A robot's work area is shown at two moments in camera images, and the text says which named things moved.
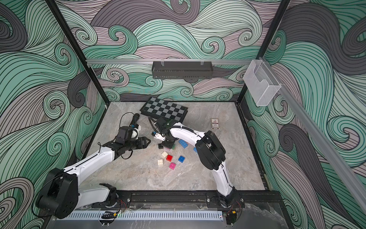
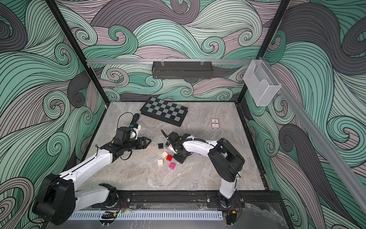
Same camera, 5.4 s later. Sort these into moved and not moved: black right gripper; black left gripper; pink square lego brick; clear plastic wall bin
Moved: black right gripper
Not moved: black left gripper; pink square lego brick; clear plastic wall bin
